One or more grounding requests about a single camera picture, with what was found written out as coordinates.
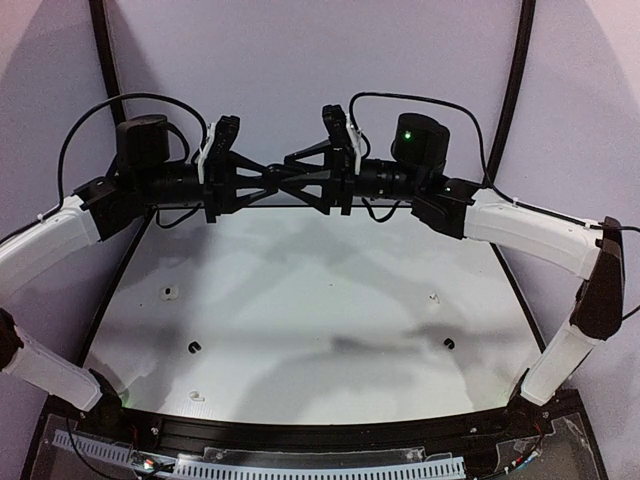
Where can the black earbud charging case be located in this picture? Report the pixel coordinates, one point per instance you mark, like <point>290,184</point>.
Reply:
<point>276,172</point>

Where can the small green circuit board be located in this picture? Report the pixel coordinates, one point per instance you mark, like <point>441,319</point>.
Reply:
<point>145,463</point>

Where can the white slotted cable duct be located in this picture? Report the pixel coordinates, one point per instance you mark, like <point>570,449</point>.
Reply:
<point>216,463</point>

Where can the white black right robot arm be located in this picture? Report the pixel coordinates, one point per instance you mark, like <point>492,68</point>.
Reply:
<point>463,209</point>

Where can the black left frame post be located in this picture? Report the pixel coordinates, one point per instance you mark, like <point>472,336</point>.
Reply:
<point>102,38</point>

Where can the black frame post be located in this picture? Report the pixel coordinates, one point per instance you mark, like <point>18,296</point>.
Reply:
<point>102,38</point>
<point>512,89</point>

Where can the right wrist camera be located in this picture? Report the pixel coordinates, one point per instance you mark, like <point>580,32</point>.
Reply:
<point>343,135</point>

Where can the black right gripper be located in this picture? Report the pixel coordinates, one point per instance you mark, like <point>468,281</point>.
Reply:
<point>341,173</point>

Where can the white earbud near front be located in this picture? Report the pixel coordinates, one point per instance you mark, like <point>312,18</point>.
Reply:
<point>196,396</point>

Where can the black right frame post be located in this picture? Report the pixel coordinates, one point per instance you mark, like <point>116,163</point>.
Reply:
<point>512,89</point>

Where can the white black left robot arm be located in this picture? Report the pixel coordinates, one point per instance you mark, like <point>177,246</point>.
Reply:
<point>146,179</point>

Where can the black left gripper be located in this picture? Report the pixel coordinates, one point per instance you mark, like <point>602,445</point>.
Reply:
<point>216,176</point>

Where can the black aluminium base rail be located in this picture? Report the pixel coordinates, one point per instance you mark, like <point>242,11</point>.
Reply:
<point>487,437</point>

